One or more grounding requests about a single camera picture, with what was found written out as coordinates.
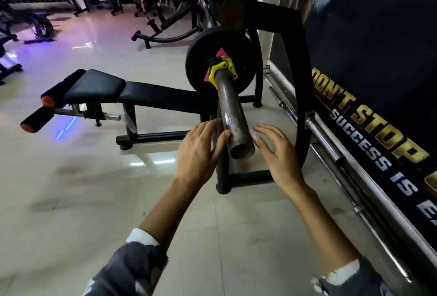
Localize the person's left hand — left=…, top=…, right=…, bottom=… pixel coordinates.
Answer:
left=174, top=118, right=231, bottom=188

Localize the person's right hand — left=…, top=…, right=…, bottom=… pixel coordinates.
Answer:
left=253, top=124, right=305, bottom=195

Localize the person's left forearm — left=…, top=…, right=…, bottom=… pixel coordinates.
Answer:
left=138, top=177, right=205, bottom=253

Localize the person's right forearm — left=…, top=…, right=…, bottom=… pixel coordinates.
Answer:
left=287, top=183, right=361, bottom=276

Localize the steel barbell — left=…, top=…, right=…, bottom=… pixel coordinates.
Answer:
left=199, top=0, right=256, bottom=160

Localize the thin chrome bar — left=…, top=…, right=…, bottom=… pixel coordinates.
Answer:
left=264, top=65, right=415, bottom=284

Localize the black bench press rack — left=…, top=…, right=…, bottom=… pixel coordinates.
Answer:
left=214, top=0, right=314, bottom=195

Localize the yellow barbell collar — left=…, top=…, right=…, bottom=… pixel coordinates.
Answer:
left=208, top=57, right=239, bottom=89

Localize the black weight plate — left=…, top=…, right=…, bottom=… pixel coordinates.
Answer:
left=185, top=27, right=257, bottom=98

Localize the thick chrome bar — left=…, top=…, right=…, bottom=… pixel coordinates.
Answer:
left=305, top=111, right=437, bottom=274

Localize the black lever gym machine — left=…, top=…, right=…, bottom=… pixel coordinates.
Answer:
left=131, top=0, right=205, bottom=49

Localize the black padded weight bench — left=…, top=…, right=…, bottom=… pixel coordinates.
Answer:
left=20, top=69, right=219, bottom=151

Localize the grey white patterned sleeve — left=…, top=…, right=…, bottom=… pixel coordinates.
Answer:
left=81, top=228, right=169, bottom=296
left=311, top=258, right=393, bottom=296

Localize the black foam roller orange end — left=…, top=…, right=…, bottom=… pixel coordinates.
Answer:
left=40, top=69, right=87, bottom=108
left=20, top=106, right=55, bottom=134

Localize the black exercise bike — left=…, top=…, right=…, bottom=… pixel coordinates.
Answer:
left=0, top=0, right=57, bottom=44

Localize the dark wall banner gold lettering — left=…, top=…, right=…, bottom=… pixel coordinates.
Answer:
left=269, top=0, right=437, bottom=238

